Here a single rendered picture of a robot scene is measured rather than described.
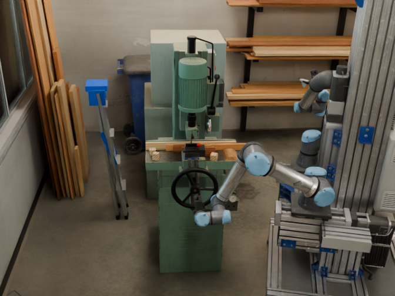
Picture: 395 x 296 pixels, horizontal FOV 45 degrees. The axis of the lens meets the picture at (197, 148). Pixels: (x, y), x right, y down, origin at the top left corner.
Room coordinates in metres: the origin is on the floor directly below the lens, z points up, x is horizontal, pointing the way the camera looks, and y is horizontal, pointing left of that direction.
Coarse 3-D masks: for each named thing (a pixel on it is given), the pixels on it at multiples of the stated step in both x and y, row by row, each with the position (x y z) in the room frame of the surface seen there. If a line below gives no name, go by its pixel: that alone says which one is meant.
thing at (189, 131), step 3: (186, 123) 2.83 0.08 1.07; (186, 126) 2.79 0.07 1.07; (195, 126) 2.79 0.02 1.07; (186, 129) 2.75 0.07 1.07; (189, 129) 2.74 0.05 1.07; (192, 129) 2.74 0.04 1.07; (195, 129) 2.74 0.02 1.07; (186, 132) 2.74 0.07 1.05; (189, 132) 2.74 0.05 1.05; (192, 132) 2.74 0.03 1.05; (195, 132) 2.74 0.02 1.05; (186, 135) 2.74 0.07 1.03; (189, 135) 2.74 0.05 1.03; (195, 135) 2.74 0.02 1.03; (186, 138) 2.74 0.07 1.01; (189, 138) 2.74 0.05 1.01; (195, 138) 2.74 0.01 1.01
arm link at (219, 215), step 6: (216, 210) 2.14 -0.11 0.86; (222, 210) 2.14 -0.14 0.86; (228, 210) 2.14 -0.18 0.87; (210, 216) 2.10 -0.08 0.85; (216, 216) 2.10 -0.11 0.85; (222, 216) 2.10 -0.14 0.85; (228, 216) 2.10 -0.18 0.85; (216, 222) 2.09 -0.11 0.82; (222, 222) 2.09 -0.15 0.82; (228, 222) 2.10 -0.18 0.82
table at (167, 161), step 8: (160, 152) 2.74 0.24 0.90; (168, 152) 2.74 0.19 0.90; (176, 152) 2.75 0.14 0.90; (216, 152) 2.76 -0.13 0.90; (152, 160) 2.62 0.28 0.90; (160, 160) 2.63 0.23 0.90; (168, 160) 2.63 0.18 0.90; (176, 160) 2.63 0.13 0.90; (208, 160) 2.64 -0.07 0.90; (216, 160) 2.65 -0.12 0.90; (224, 160) 2.65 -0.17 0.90; (232, 160) 2.65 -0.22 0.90; (152, 168) 2.60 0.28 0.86; (160, 168) 2.60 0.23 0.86; (168, 168) 2.61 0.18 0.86; (176, 168) 2.61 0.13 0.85; (208, 168) 2.63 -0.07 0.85; (216, 168) 2.64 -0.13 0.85; (224, 168) 2.64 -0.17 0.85; (184, 176) 2.52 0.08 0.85; (192, 176) 2.53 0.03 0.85; (200, 176) 2.53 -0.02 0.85; (208, 176) 2.54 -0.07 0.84
